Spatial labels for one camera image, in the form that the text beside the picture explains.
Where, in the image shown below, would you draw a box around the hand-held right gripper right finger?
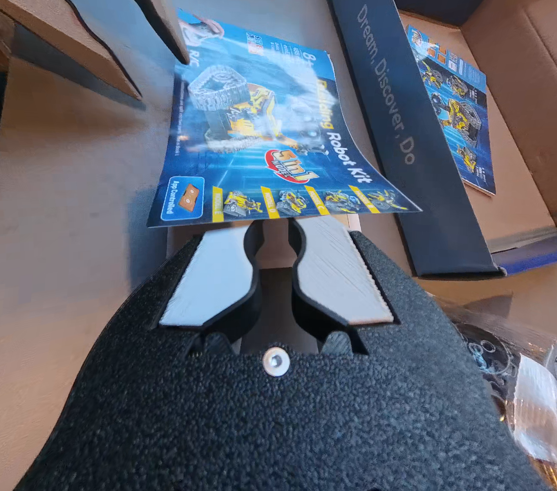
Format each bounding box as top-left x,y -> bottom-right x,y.
287,214 -> 400,343

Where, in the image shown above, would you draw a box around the grey desk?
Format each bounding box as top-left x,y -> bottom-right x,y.
0,0 -> 557,489

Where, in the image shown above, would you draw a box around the blue cardboard box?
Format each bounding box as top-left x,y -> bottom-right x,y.
324,0 -> 557,280

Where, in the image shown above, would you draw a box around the thin blue printed leaflet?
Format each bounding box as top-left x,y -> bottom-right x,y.
405,24 -> 497,197

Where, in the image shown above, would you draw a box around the clear bag dark wheels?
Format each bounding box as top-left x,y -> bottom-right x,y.
444,295 -> 557,491

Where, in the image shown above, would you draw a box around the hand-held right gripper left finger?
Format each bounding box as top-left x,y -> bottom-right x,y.
158,219 -> 265,341

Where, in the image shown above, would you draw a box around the blue-cover instruction booklet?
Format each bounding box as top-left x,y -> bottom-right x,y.
147,8 -> 423,228

